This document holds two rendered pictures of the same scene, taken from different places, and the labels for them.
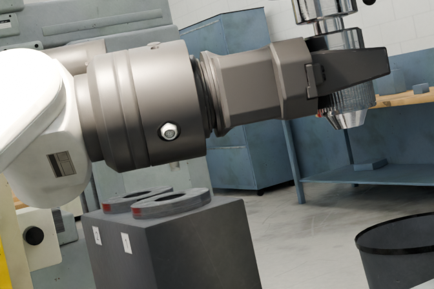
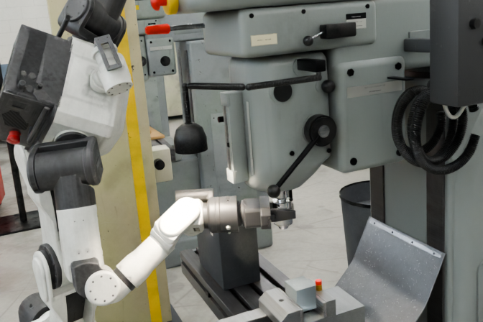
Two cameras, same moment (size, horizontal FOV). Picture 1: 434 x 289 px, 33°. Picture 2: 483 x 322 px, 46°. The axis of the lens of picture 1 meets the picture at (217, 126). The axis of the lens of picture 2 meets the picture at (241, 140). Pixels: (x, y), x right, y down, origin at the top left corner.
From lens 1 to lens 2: 91 cm
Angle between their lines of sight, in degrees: 11
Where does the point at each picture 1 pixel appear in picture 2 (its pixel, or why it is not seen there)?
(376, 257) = (347, 205)
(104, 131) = (210, 225)
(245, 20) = not seen: outside the picture
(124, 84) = (217, 213)
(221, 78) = (245, 215)
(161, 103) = (226, 220)
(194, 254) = (235, 241)
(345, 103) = (282, 223)
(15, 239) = (151, 170)
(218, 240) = (244, 237)
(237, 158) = not seen: hidden behind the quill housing
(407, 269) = (363, 215)
